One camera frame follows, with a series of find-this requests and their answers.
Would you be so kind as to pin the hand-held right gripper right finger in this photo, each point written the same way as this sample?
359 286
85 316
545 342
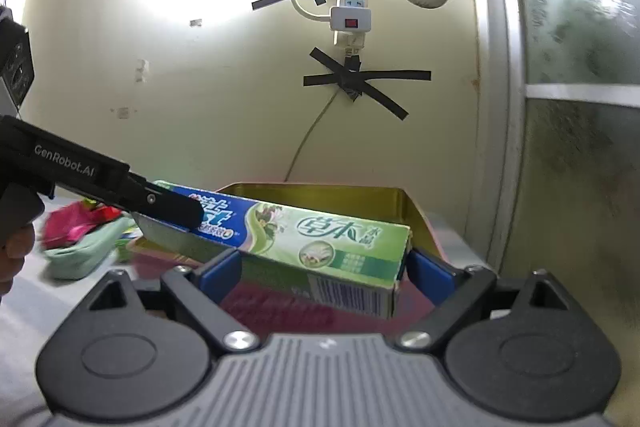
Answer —
425 271

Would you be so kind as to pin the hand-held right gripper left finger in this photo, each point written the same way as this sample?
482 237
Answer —
221 274

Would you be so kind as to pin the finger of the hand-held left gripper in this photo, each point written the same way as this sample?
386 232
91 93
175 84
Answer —
165 206

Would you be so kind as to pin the blue medicine box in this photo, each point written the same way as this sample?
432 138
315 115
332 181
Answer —
300 232

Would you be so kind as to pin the pink tin box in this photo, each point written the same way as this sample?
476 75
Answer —
350 202

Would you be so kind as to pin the mint green zipper pouch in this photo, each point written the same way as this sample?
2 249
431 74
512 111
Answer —
75 259

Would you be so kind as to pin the person's left hand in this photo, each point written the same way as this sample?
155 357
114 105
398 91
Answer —
15 257

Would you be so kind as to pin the frosted glass pane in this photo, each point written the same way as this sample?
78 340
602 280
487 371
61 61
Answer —
585 7
585 197

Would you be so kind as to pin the aluminium window frame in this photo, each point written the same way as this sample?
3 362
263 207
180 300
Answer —
495 107

